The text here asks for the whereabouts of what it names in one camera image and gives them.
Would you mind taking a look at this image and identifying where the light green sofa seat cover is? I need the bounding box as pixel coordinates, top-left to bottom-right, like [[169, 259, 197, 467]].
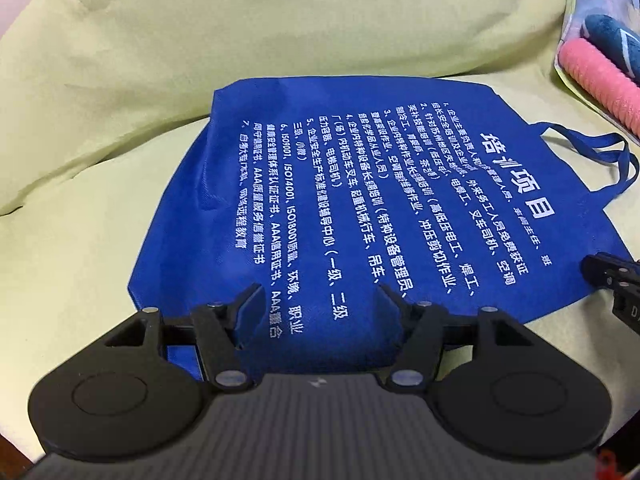
[[1, 66, 639, 462]]

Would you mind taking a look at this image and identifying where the pink folded towel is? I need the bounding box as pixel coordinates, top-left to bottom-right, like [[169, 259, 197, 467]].
[[559, 38, 639, 138]]

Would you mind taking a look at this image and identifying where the blue printed shopping bag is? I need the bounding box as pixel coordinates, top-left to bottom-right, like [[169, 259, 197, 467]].
[[128, 77, 639, 376]]

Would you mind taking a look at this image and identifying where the blue patterned folded towel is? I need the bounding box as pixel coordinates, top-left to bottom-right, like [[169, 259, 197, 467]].
[[582, 14, 640, 84]]

